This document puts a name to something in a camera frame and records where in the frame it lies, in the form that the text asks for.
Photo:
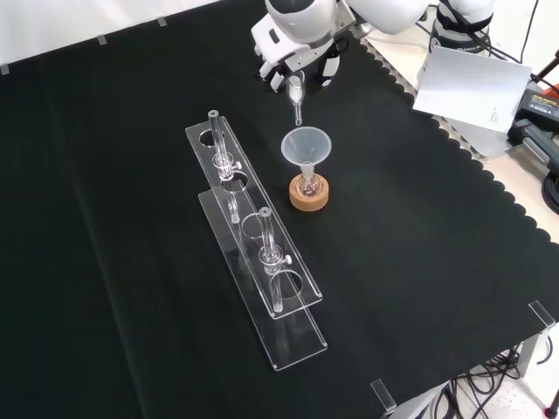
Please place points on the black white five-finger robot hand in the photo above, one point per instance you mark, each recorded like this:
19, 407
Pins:
297, 26

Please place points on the clear glass weighing funnel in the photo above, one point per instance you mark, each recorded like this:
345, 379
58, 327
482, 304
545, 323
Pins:
298, 102

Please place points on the translucent plastic funnel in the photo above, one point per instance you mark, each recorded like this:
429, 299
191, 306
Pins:
305, 146

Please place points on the small glass round-bottom flask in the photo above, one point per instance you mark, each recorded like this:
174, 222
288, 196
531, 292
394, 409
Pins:
309, 188

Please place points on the clear acrylic funnel stand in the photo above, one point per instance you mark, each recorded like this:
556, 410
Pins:
297, 345

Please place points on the pale board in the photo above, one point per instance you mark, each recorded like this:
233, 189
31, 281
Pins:
393, 52

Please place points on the white paper sheet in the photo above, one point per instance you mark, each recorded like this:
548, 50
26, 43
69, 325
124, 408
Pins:
471, 87

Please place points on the black tripod pole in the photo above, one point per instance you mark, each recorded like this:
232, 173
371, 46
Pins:
548, 67

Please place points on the black bench cloth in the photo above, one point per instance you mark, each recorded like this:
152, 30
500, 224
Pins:
393, 262

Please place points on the black power adapter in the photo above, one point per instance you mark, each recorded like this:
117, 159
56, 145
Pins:
539, 107

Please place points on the black grey clamp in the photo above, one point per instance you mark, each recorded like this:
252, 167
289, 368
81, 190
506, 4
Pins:
530, 139

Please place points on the grey table leg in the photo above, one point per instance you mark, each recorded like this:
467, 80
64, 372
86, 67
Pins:
528, 353

